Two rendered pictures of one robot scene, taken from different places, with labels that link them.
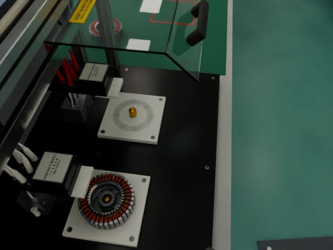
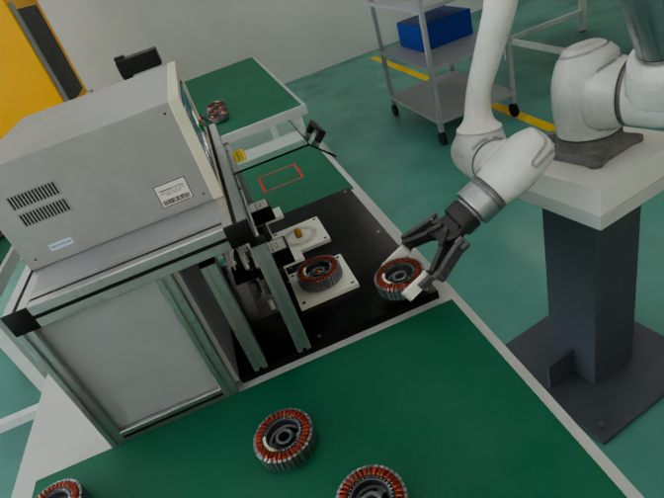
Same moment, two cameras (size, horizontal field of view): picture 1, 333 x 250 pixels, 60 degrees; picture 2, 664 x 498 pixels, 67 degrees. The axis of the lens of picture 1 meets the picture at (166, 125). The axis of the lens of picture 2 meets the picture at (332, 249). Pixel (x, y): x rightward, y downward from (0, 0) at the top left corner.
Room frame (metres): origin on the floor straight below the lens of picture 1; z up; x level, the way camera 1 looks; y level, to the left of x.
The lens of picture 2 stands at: (-0.77, 0.33, 1.50)
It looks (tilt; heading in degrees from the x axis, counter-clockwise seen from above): 32 degrees down; 345
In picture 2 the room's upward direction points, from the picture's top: 19 degrees counter-clockwise
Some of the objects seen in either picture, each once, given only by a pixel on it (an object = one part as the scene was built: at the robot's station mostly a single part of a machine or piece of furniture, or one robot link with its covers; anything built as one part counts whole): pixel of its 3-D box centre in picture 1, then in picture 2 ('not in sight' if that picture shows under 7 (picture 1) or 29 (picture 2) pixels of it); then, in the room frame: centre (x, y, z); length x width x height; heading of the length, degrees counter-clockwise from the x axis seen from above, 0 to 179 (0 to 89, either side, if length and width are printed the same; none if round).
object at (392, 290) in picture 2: not in sight; (400, 278); (0.04, 0.00, 0.82); 0.11 x 0.11 x 0.04
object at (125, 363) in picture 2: not in sight; (139, 363); (0.09, 0.55, 0.91); 0.28 x 0.03 x 0.32; 82
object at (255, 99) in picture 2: not in sight; (219, 153); (2.73, -0.03, 0.38); 1.85 x 1.10 x 0.75; 172
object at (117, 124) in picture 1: (133, 116); (299, 237); (0.47, 0.09, 0.78); 0.15 x 0.15 x 0.01; 82
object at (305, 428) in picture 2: not in sight; (285, 438); (-0.13, 0.36, 0.77); 0.11 x 0.11 x 0.04
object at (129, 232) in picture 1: (109, 204); (321, 281); (0.23, 0.12, 0.78); 0.15 x 0.15 x 0.01; 82
